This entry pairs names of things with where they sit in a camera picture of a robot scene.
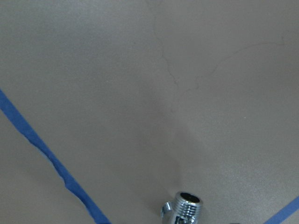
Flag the small metal pipe fitting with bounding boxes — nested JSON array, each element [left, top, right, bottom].
[[160, 191, 203, 224]]

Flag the brown paper table cover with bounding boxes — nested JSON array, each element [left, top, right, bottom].
[[0, 0, 299, 224]]

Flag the blue tape grid lines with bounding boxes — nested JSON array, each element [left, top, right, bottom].
[[0, 88, 299, 224]]

